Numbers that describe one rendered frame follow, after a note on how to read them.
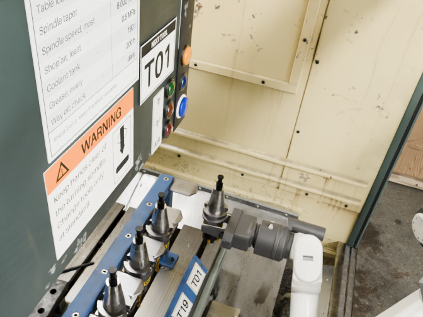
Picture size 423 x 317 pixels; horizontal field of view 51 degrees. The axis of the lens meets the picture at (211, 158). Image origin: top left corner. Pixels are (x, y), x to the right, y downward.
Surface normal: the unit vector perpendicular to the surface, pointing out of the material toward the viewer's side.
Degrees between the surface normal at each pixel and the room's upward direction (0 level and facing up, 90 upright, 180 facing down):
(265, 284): 24
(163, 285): 0
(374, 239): 0
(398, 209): 0
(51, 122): 90
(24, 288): 90
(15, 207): 90
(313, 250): 34
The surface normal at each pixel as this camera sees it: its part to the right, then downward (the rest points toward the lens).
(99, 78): 0.94, 0.28
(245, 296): -0.03, -0.49
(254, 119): -0.31, 0.55
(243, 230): 0.11, -0.79
